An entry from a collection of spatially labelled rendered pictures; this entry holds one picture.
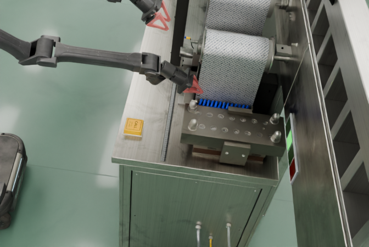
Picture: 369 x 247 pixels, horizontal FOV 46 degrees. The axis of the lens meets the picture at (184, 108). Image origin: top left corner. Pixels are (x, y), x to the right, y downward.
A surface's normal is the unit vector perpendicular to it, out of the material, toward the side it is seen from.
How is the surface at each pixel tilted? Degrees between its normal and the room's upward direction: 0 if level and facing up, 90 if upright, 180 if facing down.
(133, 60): 22
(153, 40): 0
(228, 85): 90
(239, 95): 90
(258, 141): 0
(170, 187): 90
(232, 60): 90
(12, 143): 0
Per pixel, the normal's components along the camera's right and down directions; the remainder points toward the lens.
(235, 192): -0.09, 0.71
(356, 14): 0.11, -0.69
